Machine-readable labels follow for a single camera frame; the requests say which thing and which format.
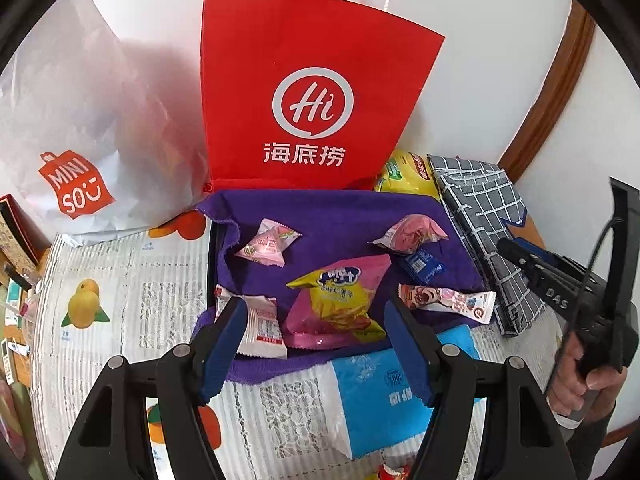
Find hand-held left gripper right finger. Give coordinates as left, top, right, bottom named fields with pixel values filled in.
left=384, top=296, right=568, bottom=480

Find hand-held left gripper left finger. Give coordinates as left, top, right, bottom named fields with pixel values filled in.
left=59, top=296, right=249, bottom=480

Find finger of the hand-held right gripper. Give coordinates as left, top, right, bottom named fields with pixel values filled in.
left=512, top=237, right=596, bottom=281
left=496, top=237, right=568, bottom=306

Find small blue snack packet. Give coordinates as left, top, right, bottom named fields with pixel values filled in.
left=400, top=248, right=446, bottom=285

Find yellow and pink chips bag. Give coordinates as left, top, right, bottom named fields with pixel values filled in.
left=286, top=254, right=392, bottom=351

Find light pink peach snack packet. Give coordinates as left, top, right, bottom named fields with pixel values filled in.
left=234, top=218, right=303, bottom=267

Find person's right forearm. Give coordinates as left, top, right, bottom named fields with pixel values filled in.
left=557, top=395, right=618, bottom=480

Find person's right hand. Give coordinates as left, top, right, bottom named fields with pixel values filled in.
left=552, top=330, right=633, bottom=416

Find white and red snack packet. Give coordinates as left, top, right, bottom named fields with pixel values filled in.
left=215, top=284, right=289, bottom=359

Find blue tissue pack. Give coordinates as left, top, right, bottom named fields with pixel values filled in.
left=320, top=324, right=486, bottom=461

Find white and pink bar packet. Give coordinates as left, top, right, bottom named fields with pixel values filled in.
left=398, top=283, right=497, bottom=325

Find grey checked cloth pouch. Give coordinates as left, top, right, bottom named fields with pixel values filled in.
left=427, top=154, right=548, bottom=338

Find pink round snack packet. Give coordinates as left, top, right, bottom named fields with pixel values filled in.
left=369, top=214, right=449, bottom=256

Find yellow snack bag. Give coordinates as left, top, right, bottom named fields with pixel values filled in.
left=374, top=150, right=443, bottom=203

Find purple cloth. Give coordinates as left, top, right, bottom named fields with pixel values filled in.
left=192, top=189, right=488, bottom=386

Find brown and red box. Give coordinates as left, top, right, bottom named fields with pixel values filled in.
left=0, top=194, right=51, bottom=268

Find white plastic shopping bag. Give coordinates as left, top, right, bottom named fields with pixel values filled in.
left=0, top=0, right=211, bottom=248

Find red paper bag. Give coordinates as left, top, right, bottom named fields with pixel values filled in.
left=200, top=0, right=446, bottom=195

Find wooden door frame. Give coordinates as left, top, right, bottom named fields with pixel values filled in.
left=497, top=0, right=596, bottom=183

